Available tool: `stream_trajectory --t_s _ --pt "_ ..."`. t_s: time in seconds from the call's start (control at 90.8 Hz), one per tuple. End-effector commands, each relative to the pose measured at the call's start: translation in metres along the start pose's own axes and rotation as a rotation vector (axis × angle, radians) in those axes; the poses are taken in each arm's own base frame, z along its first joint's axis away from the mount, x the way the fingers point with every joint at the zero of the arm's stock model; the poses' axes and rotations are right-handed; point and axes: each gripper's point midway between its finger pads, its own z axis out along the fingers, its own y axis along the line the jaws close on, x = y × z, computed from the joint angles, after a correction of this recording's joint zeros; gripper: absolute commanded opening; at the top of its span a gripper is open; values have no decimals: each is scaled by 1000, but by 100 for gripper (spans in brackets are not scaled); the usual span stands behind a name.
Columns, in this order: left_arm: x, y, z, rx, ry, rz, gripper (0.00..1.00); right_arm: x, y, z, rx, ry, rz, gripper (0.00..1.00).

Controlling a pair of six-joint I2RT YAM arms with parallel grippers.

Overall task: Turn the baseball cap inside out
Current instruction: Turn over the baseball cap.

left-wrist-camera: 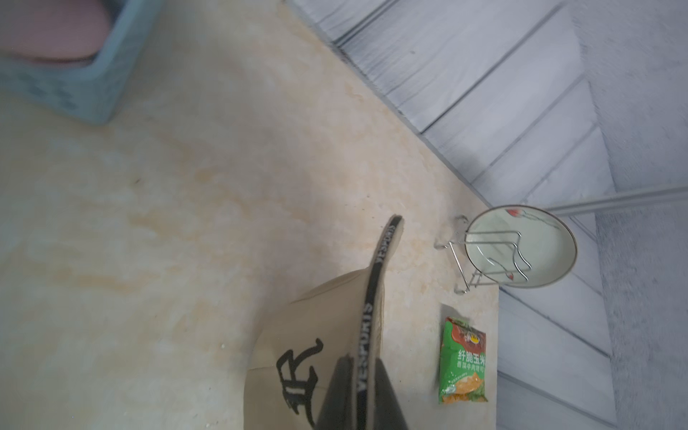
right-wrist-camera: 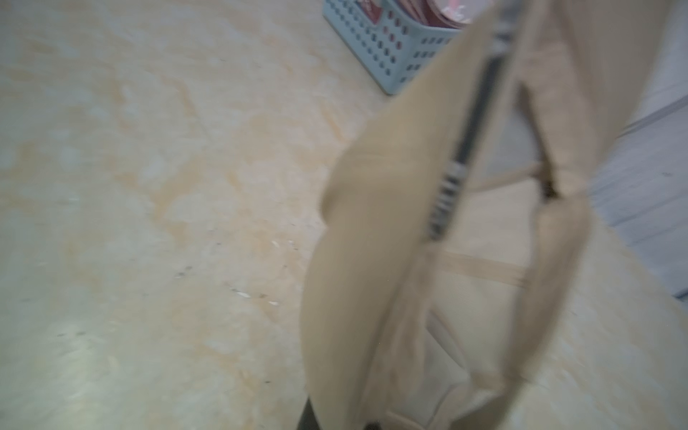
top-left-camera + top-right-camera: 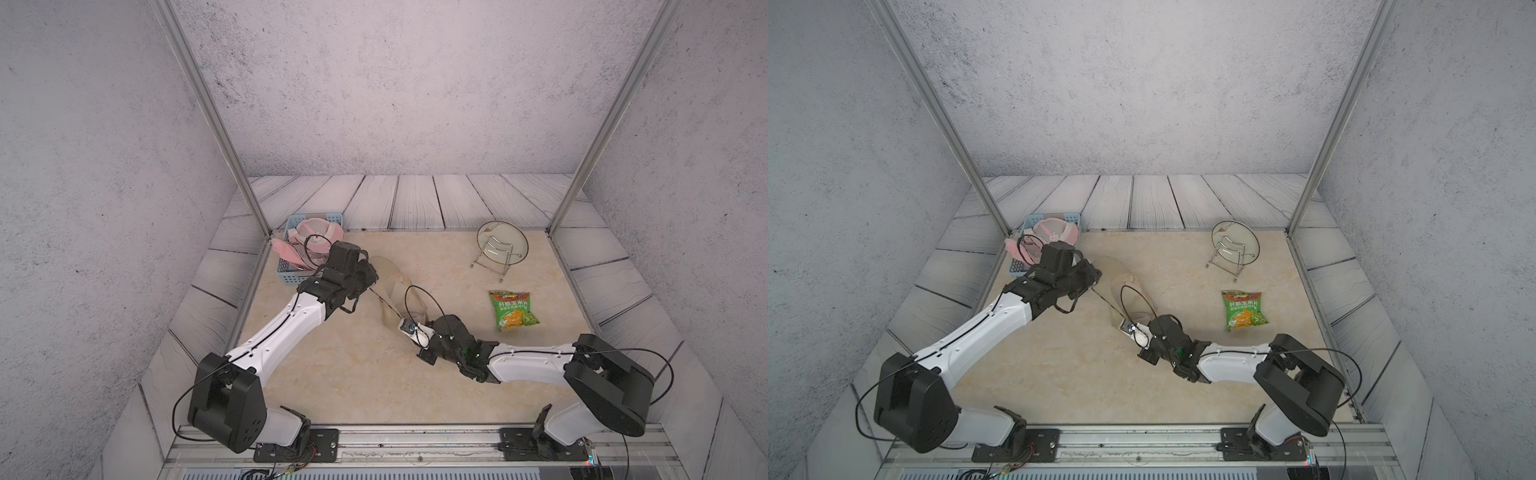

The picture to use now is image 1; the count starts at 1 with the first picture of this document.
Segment white ceramic plate red flowers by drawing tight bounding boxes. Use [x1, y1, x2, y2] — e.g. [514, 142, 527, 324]
[471, 205, 578, 288]

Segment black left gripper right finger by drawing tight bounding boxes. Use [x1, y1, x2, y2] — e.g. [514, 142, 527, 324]
[372, 358, 409, 430]

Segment green red snack bag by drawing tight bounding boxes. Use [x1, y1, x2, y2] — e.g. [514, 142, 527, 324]
[438, 317, 487, 404]

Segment pink baseball cap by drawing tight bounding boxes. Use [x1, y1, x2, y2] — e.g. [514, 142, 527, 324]
[1, 0, 112, 63]

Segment beige baseball cap black logo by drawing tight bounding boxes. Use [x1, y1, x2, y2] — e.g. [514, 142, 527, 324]
[244, 215, 404, 429]

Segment right aluminium corner post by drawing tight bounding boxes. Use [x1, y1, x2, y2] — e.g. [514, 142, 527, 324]
[546, 185, 687, 216]

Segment light blue plastic basket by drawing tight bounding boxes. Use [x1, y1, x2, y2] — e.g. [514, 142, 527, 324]
[1, 1, 164, 125]

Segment chrome wire plate rack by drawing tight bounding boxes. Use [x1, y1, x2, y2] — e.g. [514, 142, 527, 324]
[434, 215, 533, 296]

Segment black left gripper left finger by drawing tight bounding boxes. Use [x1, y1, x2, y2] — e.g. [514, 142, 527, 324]
[315, 356, 358, 430]

